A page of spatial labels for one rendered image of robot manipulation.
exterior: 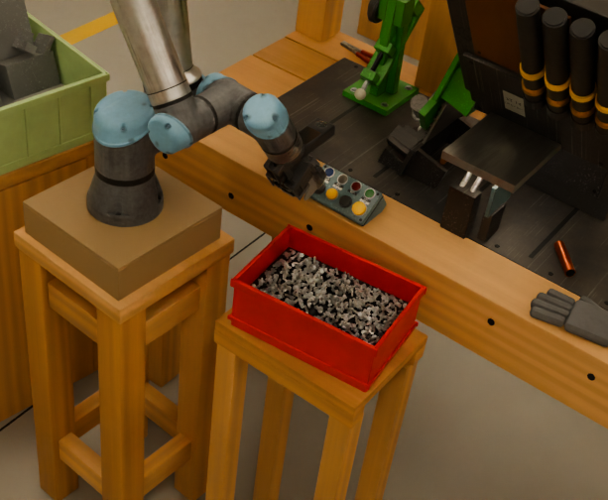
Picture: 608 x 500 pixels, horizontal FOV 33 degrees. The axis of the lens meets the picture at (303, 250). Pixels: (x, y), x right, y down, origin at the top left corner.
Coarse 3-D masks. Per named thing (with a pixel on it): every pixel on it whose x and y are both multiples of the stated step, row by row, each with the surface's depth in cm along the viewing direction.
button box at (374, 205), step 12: (324, 168) 221; (324, 180) 219; (336, 180) 219; (348, 180) 218; (324, 192) 218; (348, 192) 217; (360, 192) 216; (324, 204) 218; (336, 204) 217; (372, 204) 215; (384, 204) 219; (348, 216) 215; (360, 216) 214; (372, 216) 217
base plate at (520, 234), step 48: (288, 96) 251; (336, 96) 253; (336, 144) 237; (384, 144) 239; (384, 192) 225; (432, 192) 227; (528, 192) 231; (480, 240) 216; (528, 240) 217; (576, 240) 219; (576, 288) 207
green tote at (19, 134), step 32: (32, 32) 256; (64, 64) 250; (96, 64) 241; (32, 96) 228; (64, 96) 234; (96, 96) 240; (0, 128) 226; (32, 128) 232; (64, 128) 239; (0, 160) 230; (32, 160) 237
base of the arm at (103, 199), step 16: (96, 176) 200; (96, 192) 200; (112, 192) 199; (128, 192) 199; (144, 192) 200; (160, 192) 207; (96, 208) 201; (112, 208) 200; (128, 208) 200; (144, 208) 201; (160, 208) 205; (112, 224) 201; (128, 224) 201
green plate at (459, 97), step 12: (456, 60) 208; (456, 72) 211; (444, 84) 212; (456, 84) 212; (432, 96) 216; (444, 96) 215; (456, 96) 214; (468, 96) 212; (456, 108) 215; (468, 108) 213
